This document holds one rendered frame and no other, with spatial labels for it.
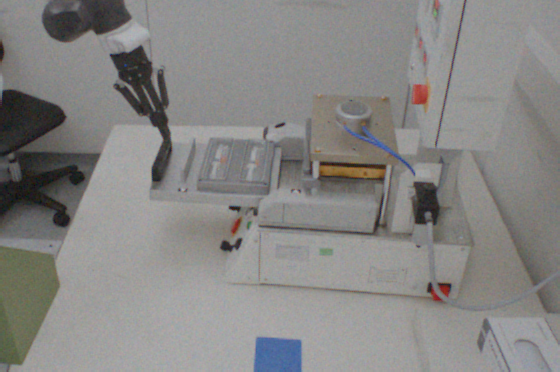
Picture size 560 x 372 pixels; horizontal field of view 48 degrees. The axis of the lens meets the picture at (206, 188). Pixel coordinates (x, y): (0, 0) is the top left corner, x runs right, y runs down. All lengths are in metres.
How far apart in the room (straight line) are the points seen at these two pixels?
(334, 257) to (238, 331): 0.27
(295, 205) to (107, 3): 0.58
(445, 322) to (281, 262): 0.37
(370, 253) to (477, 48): 0.50
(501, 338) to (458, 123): 0.42
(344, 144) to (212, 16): 1.63
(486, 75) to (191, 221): 0.85
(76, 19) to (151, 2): 1.56
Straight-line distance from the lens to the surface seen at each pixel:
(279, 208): 1.37
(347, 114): 1.40
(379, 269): 1.47
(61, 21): 1.38
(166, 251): 1.62
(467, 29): 1.20
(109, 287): 1.55
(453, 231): 1.46
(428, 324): 1.43
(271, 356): 1.38
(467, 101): 1.26
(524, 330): 1.38
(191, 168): 1.53
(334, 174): 1.39
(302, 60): 2.96
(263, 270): 1.48
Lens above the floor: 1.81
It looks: 35 degrees down
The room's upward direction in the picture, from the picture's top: 3 degrees counter-clockwise
